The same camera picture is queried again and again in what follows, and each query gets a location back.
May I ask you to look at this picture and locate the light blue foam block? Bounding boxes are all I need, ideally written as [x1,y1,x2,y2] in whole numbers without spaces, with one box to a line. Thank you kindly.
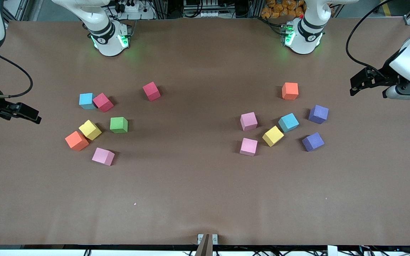
[79,93,97,110]
[278,113,300,133]

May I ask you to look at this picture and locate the pink foam block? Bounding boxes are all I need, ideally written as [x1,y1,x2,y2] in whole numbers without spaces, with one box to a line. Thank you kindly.
[240,112,258,131]
[92,148,115,166]
[240,138,258,156]

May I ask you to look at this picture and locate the green foam block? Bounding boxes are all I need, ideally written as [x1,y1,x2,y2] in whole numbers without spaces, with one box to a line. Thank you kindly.
[110,117,128,134]

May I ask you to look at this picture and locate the yellow foam block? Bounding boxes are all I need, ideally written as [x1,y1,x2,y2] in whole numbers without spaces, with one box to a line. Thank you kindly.
[262,125,285,147]
[79,120,102,140]

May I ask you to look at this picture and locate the crimson foam block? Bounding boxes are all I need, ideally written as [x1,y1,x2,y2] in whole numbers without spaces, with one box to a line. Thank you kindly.
[93,93,114,113]
[142,82,161,102]

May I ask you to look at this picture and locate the purple foam block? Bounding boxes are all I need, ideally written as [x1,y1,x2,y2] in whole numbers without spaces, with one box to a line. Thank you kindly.
[302,132,325,152]
[309,105,329,124]

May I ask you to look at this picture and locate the orange foam block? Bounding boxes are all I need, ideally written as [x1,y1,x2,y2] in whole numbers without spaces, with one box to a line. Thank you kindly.
[65,131,89,152]
[282,82,299,100]

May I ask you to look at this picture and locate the orange snack bags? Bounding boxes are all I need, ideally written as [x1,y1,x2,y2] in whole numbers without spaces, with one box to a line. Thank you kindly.
[261,0,307,19]

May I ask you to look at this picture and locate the white power strip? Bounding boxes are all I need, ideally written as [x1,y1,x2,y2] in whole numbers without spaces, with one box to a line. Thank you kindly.
[114,0,156,20]

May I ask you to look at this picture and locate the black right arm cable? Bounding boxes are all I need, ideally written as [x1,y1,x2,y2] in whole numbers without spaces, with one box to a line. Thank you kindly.
[0,52,33,98]

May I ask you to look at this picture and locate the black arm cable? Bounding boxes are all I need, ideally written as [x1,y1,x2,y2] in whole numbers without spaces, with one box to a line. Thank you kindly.
[0,52,33,98]
[345,0,396,79]

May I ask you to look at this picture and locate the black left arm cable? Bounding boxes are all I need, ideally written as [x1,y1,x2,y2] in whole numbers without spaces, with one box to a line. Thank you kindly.
[345,0,396,79]

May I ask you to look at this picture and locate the small metal bracket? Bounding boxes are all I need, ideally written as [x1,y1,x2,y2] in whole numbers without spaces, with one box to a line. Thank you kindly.
[197,234,219,245]

